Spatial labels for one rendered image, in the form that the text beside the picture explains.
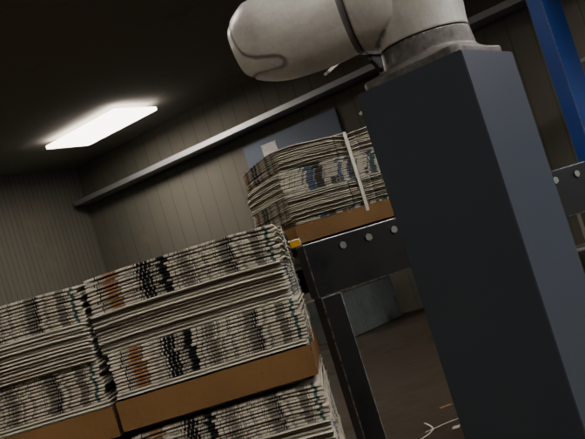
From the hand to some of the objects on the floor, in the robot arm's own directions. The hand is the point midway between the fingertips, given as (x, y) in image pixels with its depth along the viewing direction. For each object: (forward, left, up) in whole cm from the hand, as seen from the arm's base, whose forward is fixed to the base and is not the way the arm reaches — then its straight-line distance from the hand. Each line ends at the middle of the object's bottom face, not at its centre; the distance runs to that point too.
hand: (346, 91), depth 224 cm
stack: (+18, +114, -115) cm, 163 cm away
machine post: (-18, -115, -115) cm, 164 cm away
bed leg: (-1, +36, -115) cm, 121 cm away
